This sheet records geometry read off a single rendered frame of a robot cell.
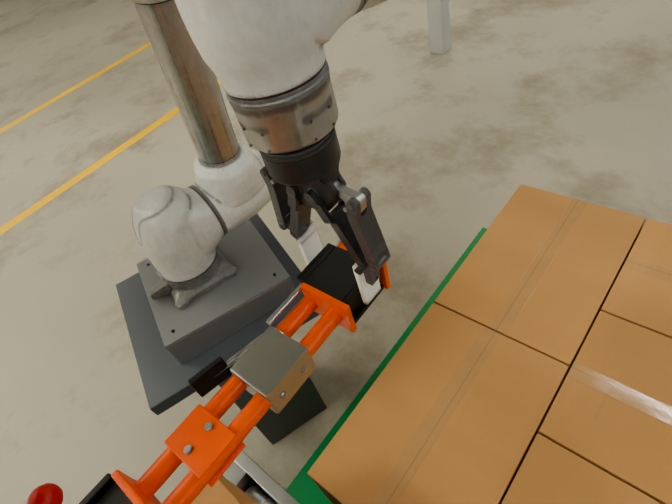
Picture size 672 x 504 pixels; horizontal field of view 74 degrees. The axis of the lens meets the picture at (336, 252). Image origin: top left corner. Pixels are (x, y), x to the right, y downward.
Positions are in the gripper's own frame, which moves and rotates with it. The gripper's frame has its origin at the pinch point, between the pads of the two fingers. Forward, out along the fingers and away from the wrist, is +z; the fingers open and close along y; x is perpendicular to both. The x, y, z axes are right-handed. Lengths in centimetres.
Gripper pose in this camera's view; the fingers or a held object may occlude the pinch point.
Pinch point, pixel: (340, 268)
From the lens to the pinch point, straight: 56.5
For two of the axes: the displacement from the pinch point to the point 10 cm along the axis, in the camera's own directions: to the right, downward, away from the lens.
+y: 7.5, 3.5, -5.6
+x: 6.2, -6.6, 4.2
